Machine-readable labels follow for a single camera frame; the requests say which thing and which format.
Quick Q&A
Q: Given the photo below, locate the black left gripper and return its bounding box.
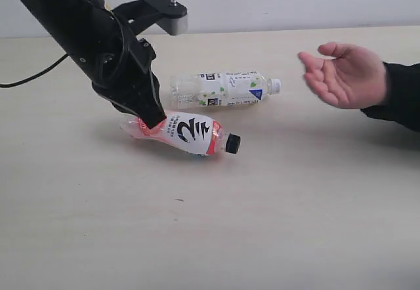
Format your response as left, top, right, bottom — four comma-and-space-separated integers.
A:
66, 6, 166, 129

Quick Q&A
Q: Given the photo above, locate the black sleeved forearm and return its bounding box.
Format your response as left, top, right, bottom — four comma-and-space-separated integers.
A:
360, 62, 419, 133

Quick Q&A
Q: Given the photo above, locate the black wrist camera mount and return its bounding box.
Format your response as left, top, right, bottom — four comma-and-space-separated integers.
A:
113, 0, 188, 36

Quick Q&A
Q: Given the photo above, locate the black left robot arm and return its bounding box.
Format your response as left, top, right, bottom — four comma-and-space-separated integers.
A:
20, 0, 172, 128

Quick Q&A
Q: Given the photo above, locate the person's open hand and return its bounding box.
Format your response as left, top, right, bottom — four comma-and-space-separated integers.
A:
298, 42, 388, 110

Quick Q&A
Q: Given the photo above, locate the Suntory oolong tea bottle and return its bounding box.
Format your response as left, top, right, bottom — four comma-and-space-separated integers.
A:
170, 71, 281, 109

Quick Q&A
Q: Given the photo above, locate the pink peach soda bottle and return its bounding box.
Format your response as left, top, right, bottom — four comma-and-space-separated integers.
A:
120, 111, 241, 156

